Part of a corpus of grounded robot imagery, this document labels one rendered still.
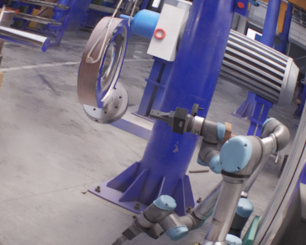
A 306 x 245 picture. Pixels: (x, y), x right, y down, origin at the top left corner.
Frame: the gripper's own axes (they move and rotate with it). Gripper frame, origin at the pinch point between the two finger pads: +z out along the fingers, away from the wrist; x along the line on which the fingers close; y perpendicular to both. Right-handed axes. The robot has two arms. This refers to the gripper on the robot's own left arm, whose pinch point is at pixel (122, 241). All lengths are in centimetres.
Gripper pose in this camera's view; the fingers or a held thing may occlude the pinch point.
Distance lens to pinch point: 201.4
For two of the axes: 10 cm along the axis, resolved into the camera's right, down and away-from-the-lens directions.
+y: -6.9, -7.0, 1.9
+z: -5.7, 6.9, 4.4
